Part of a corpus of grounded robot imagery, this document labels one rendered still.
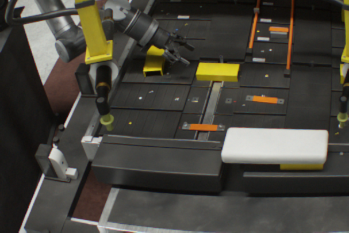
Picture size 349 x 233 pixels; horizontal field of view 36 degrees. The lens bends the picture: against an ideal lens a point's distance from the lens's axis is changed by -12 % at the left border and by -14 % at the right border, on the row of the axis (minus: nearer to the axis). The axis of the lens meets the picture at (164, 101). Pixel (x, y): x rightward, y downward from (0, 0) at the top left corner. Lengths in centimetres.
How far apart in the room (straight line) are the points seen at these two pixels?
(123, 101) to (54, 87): 192
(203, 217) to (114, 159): 35
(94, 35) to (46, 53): 287
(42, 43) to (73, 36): 240
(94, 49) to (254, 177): 61
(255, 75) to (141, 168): 64
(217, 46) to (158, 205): 80
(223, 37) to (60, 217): 102
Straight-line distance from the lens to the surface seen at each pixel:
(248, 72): 233
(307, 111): 213
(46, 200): 224
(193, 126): 215
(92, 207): 332
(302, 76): 228
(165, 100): 227
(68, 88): 413
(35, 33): 491
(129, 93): 234
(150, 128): 218
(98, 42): 172
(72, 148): 239
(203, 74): 232
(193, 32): 258
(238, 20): 261
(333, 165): 183
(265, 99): 219
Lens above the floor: 248
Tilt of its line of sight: 41 degrees down
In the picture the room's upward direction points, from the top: 14 degrees counter-clockwise
